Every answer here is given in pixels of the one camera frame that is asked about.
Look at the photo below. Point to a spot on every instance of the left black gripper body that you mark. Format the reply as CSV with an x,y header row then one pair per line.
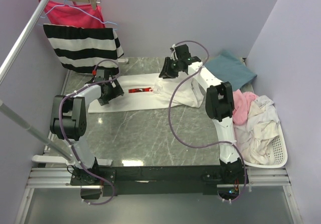
x,y
112,92

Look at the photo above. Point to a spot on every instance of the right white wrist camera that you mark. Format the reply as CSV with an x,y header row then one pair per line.
x,y
173,52

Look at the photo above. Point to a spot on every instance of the white coca cola t shirt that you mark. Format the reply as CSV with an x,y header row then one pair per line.
x,y
148,91

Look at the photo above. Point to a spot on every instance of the pile of white clothes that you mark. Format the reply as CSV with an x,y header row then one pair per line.
x,y
255,122

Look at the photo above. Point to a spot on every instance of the folded blue t shirt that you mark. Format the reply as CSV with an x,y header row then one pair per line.
x,y
229,68

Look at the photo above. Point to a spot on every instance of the white rack foot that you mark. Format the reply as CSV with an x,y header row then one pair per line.
x,y
61,160

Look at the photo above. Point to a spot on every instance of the silver clothes rack pole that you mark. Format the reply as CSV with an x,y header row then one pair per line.
x,y
5,67

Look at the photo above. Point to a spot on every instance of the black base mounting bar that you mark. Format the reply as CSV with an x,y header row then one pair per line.
x,y
204,179

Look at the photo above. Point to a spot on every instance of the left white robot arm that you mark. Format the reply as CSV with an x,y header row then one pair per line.
x,y
69,113

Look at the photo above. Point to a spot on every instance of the black and white striped garment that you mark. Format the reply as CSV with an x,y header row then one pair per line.
x,y
80,49

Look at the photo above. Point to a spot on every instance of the light blue wire hanger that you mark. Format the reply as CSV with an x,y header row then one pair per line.
x,y
76,13

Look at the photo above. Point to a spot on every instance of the pink red garment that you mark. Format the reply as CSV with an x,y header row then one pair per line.
x,y
80,16

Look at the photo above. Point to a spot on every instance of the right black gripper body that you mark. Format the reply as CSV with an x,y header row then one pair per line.
x,y
172,68

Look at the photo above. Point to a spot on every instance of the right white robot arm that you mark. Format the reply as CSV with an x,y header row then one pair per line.
x,y
219,103

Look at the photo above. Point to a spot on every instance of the white laundry basket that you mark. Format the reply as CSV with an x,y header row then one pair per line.
x,y
276,153

